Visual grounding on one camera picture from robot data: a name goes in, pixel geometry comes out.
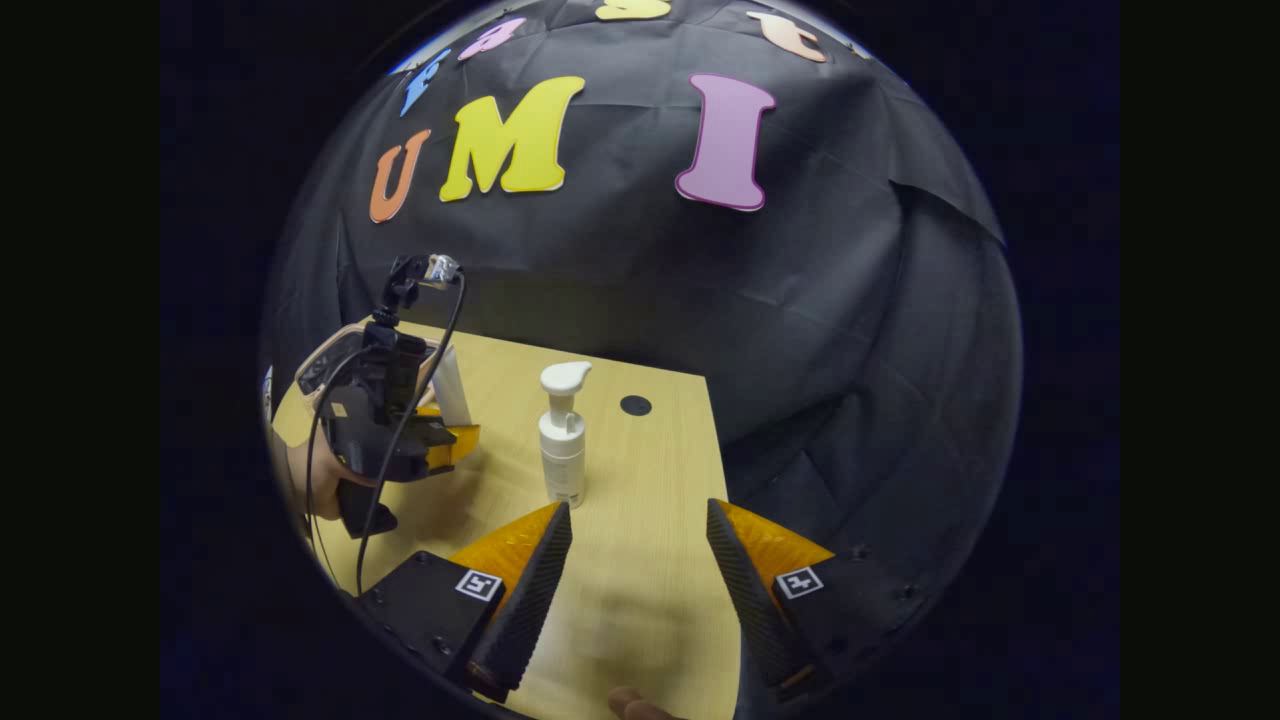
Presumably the white squeeze tube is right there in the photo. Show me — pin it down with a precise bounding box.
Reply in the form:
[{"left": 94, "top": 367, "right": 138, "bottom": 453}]
[{"left": 430, "top": 345, "right": 473, "bottom": 428}]

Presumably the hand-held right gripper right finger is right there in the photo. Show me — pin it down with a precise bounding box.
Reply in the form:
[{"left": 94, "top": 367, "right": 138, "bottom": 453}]
[{"left": 705, "top": 497, "right": 929, "bottom": 703}]

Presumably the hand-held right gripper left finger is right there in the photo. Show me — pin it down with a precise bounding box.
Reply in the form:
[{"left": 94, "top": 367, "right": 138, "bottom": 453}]
[{"left": 357, "top": 500, "right": 574, "bottom": 704}]

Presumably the white pump bottle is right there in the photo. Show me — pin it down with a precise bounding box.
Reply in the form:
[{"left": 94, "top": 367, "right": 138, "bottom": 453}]
[{"left": 538, "top": 360, "right": 593, "bottom": 509}]

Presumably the black backdrop cloth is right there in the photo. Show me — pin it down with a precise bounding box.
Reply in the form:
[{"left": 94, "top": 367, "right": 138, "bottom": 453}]
[{"left": 262, "top": 0, "right": 1023, "bottom": 601}]

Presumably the black cable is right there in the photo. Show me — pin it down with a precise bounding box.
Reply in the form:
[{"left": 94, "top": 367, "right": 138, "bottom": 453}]
[
  {"left": 303, "top": 345, "right": 371, "bottom": 591},
  {"left": 352, "top": 272, "right": 468, "bottom": 598}
]

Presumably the pink suitcase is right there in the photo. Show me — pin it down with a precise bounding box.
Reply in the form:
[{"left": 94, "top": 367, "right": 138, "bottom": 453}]
[{"left": 295, "top": 322, "right": 446, "bottom": 421}]

